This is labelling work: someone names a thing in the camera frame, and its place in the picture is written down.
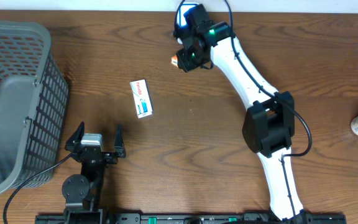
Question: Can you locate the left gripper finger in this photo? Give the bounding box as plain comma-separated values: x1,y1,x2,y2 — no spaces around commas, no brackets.
114,125,126,157
65,121,85,146

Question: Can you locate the small orange box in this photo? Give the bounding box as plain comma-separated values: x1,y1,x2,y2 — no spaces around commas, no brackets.
171,55,178,67

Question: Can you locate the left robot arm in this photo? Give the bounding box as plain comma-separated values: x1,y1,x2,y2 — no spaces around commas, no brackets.
62,123,126,223

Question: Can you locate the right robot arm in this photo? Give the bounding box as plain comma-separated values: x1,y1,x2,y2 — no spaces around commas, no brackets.
171,1,303,223

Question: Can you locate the grey plastic basket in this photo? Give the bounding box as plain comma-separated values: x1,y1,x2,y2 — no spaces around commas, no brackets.
0,21,69,194

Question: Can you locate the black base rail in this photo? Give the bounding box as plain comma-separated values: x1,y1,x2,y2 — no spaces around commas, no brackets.
34,212,347,224

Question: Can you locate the left black cable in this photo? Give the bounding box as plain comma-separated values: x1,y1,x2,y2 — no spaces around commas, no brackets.
2,152,74,224

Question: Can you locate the black cable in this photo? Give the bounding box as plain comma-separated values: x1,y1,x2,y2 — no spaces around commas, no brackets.
174,0,313,218
2,152,74,224

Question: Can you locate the right black cable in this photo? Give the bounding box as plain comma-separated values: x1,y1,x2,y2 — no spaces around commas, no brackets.
174,0,313,218

